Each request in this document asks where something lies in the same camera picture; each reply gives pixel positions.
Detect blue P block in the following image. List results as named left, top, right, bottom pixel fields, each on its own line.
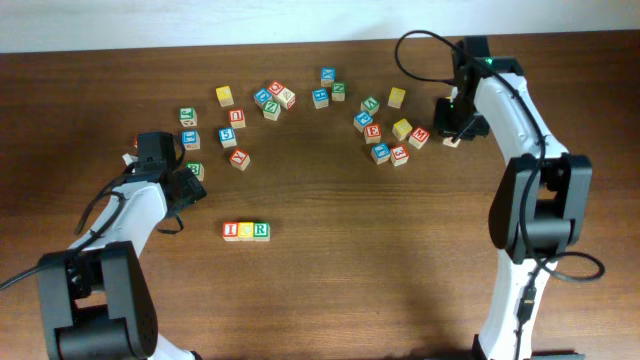
left=353, top=111, right=373, bottom=133

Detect red E block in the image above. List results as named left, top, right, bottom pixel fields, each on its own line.
left=363, top=123, right=382, bottom=144

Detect red number block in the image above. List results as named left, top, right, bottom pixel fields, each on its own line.
left=222, top=222, right=239, bottom=241

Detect red U block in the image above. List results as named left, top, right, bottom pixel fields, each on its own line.
left=228, top=108, right=246, bottom=129

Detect red A block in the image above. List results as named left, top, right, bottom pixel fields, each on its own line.
left=442, top=137, right=461, bottom=148

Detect red K block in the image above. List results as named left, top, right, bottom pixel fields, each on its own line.
left=229, top=149, right=251, bottom=171

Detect blue H block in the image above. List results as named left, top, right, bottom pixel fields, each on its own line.
left=312, top=88, right=329, bottom=109

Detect green J block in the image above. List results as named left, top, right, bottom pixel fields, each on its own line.
left=179, top=107, right=198, bottom=127

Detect green R block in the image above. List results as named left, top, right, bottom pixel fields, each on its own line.
left=253, top=222, right=271, bottom=242

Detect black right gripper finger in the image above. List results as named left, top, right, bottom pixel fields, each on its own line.
left=453, top=115, right=489, bottom=141
left=433, top=98, right=460, bottom=138

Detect tilted red-edged block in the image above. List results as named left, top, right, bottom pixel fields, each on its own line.
left=274, top=87, right=296, bottom=110

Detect blue T block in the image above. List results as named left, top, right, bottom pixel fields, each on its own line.
left=371, top=142, right=390, bottom=165

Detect blue 5 block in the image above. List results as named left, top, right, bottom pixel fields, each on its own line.
left=218, top=128, right=237, bottom=148

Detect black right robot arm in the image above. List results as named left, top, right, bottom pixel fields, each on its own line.
left=434, top=36, right=605, bottom=360

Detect yellow block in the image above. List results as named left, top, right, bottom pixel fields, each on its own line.
left=392, top=118, right=413, bottom=141
left=215, top=86, right=234, bottom=107
left=388, top=87, right=406, bottom=109
left=238, top=222, right=254, bottom=241

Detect blue I block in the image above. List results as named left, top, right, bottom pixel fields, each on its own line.
left=181, top=130, right=201, bottom=151

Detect green V block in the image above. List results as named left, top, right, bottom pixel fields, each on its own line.
left=360, top=96, right=380, bottom=116

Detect green Z block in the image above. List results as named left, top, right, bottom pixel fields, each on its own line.
left=263, top=100, right=281, bottom=121

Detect blue X block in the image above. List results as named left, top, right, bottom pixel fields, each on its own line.
left=320, top=67, right=336, bottom=87

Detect red 3 block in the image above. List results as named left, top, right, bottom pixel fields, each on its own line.
left=390, top=145, right=410, bottom=166

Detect green B block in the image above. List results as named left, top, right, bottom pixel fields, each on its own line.
left=186, top=162, right=204, bottom=182

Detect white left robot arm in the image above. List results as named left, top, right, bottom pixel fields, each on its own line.
left=37, top=132, right=206, bottom=360

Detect red M block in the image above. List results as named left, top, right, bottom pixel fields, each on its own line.
left=408, top=127, right=430, bottom=149

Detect red C block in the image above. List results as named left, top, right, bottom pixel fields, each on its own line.
left=267, top=81, right=285, bottom=98

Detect blue D block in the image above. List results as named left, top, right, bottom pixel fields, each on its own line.
left=254, top=88, right=272, bottom=109

